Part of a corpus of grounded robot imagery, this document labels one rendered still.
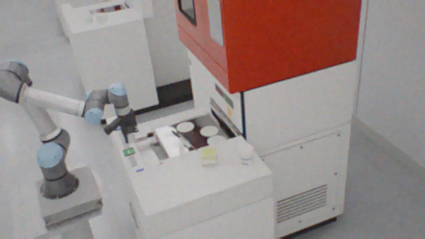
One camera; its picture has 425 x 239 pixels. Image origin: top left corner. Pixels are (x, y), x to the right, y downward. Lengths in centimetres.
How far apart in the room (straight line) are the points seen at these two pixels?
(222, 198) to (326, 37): 97
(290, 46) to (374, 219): 153
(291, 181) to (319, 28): 94
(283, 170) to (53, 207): 127
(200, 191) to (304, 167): 88
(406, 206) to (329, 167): 81
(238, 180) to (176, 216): 33
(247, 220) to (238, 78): 69
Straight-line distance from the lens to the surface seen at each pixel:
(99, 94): 221
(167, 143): 252
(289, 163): 268
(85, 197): 233
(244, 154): 213
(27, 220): 243
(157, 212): 202
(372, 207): 344
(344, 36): 247
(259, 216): 229
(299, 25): 228
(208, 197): 207
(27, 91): 212
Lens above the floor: 235
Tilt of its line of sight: 33 degrees down
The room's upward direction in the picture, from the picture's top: 6 degrees counter-clockwise
